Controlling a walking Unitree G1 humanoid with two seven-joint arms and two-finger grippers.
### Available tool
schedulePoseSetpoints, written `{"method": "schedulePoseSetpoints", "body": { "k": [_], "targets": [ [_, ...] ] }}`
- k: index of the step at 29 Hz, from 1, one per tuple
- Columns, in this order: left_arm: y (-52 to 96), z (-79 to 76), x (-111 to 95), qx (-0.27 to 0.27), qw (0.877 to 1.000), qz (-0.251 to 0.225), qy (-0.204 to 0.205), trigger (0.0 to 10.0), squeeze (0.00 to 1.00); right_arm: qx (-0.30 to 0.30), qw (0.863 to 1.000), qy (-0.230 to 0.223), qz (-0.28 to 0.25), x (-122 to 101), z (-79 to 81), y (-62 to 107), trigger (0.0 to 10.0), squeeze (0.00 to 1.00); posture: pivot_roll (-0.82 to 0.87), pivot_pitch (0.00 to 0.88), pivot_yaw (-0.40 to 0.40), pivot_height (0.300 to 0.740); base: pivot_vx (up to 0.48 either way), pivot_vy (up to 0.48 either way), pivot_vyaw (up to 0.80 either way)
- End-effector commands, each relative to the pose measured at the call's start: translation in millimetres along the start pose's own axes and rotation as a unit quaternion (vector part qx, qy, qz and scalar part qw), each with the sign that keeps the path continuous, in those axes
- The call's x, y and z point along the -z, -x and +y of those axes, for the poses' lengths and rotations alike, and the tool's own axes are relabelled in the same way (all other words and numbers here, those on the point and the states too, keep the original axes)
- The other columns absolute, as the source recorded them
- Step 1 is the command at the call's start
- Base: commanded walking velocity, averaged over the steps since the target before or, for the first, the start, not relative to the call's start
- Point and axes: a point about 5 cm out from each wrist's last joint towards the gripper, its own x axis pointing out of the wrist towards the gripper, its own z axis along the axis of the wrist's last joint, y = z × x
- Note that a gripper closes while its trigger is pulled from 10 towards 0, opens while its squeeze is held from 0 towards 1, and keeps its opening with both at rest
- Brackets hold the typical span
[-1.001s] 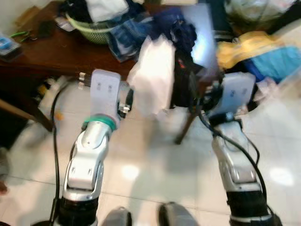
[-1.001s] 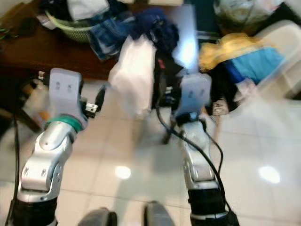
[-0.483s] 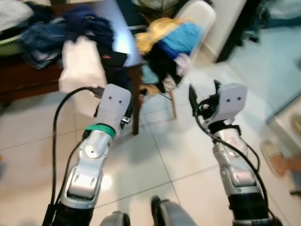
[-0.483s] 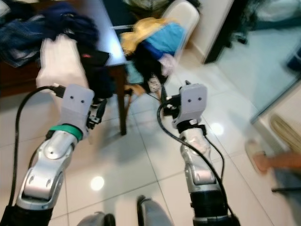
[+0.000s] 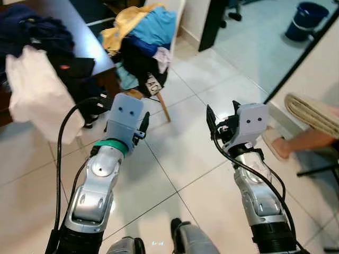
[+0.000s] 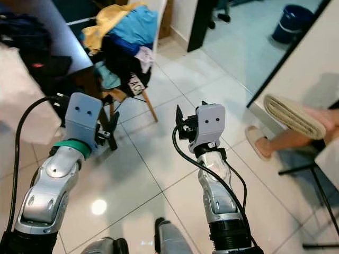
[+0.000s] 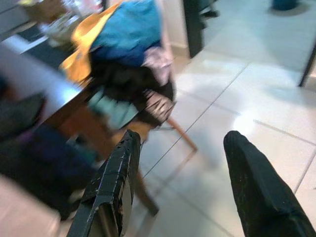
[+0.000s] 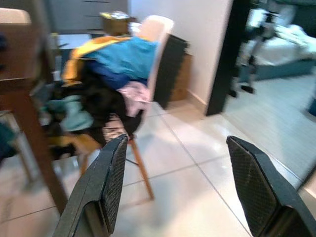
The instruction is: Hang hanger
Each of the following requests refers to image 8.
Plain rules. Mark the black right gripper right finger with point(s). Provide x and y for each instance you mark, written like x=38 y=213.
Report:
x=259 y=192

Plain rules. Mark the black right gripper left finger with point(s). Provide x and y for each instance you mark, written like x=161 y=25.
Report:
x=98 y=187

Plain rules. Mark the mint green garment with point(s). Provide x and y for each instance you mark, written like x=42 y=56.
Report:
x=74 y=116

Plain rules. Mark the black crumpled garment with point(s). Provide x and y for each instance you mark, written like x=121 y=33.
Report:
x=103 y=103

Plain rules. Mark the light pink garment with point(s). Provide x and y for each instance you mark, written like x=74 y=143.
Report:
x=138 y=96

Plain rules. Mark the dark brown wooden table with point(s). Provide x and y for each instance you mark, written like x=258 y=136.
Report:
x=24 y=98

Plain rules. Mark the blue and yellow garment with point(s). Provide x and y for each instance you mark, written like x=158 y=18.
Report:
x=123 y=54

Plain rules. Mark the black ribbed foam panel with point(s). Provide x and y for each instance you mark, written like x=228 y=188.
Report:
x=172 y=69

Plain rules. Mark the white covered bed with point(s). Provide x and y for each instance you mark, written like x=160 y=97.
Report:
x=284 y=47

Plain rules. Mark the brown cardboard box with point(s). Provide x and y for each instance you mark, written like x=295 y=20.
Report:
x=114 y=24

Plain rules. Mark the grey drawer cabinet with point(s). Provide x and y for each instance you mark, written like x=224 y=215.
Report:
x=74 y=14

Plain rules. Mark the black camera tripod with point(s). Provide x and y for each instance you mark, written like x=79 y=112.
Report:
x=254 y=61

